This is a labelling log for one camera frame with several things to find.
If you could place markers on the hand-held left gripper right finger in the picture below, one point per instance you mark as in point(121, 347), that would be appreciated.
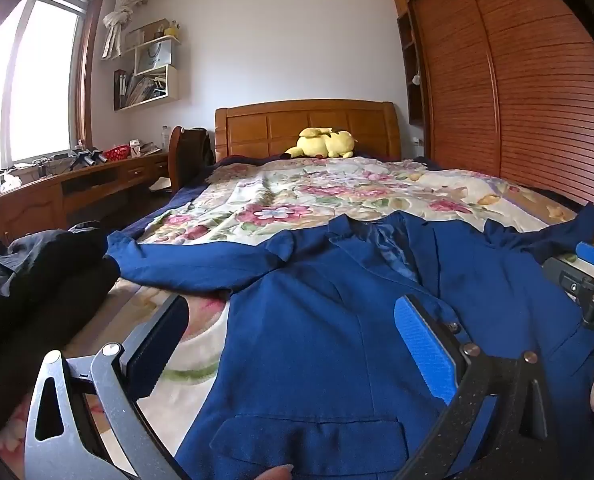
point(424, 350)

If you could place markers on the clear water bottle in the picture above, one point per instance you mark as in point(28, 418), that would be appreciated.
point(165, 137)

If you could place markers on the tied beige curtain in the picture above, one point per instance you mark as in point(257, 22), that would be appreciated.
point(119, 15)

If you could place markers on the papers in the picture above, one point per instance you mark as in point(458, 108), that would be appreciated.
point(161, 185)

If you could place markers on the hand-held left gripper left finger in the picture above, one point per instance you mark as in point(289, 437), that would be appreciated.
point(159, 345)

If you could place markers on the white paper bag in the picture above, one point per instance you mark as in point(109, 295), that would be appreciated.
point(154, 57)

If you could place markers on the small white hanging ornament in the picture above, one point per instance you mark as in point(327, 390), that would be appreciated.
point(416, 79)

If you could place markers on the person's left hand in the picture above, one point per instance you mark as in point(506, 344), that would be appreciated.
point(272, 473)

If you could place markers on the white carton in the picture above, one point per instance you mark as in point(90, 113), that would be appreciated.
point(135, 149)

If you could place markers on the row of books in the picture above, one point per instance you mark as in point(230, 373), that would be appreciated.
point(144, 91)

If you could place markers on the wooden chair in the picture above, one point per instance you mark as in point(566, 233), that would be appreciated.
point(174, 160)

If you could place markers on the white wall shelf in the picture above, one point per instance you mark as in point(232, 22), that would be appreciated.
point(173, 85)

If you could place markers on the blue suit jacket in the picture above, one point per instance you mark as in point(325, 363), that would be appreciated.
point(302, 335)

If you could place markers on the black clothes pile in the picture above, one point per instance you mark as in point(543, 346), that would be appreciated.
point(27, 285)

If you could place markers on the wooden bed headboard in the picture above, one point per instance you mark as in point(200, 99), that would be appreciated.
point(277, 130)

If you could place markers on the yellow plush toy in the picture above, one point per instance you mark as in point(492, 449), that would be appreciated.
point(322, 144)

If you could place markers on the long wooden desk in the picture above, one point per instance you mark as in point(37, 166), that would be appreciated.
point(27, 210)

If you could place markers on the yellow figure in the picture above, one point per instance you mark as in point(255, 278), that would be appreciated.
point(174, 27)

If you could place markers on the red basket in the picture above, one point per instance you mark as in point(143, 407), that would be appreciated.
point(117, 152)

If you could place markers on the wooden slatted wardrobe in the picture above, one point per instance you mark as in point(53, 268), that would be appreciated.
point(527, 110)

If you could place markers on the black binders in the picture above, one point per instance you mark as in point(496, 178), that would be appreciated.
point(121, 90)

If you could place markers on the black bag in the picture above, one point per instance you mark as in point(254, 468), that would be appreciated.
point(197, 152)

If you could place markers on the window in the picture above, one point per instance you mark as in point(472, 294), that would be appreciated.
point(37, 85)

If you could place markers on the floral blanket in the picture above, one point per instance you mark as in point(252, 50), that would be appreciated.
point(287, 195)

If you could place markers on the black device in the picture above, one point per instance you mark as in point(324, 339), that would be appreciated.
point(87, 157)

